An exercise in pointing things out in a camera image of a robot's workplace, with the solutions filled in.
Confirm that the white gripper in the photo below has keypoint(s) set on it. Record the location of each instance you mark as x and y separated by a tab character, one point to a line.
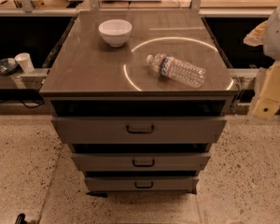
278	34

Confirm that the grey bottom drawer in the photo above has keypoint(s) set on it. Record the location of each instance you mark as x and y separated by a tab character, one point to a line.
183	183

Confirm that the grey drawer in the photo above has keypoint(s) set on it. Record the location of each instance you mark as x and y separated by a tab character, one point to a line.
82	130
183	183
126	162

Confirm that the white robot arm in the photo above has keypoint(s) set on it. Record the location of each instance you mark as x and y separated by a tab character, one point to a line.
267	34

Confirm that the grey drawer cabinet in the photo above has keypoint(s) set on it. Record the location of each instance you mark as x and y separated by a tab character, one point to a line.
90	78

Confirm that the grey middle drawer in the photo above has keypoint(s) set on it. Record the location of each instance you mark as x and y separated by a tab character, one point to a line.
126	162

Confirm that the grey top drawer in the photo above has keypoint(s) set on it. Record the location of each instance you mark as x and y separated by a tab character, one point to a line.
82	130

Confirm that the clear plastic water bottle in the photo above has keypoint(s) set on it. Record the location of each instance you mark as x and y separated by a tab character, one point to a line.
181	71

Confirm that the white ceramic bowl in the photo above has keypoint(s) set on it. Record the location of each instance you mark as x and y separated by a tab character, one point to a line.
115	32

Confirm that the white paper cup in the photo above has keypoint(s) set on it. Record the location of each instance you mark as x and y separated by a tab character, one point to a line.
25	62

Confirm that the dark round dish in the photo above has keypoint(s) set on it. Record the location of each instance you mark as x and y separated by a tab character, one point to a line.
8	66

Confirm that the black object at floor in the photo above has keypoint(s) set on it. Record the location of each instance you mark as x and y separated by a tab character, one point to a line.
21	220

